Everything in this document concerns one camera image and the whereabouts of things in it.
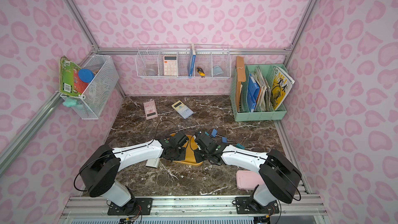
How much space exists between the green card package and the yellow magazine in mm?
1071

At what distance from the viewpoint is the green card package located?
0.67 m

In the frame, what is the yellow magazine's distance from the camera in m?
0.95
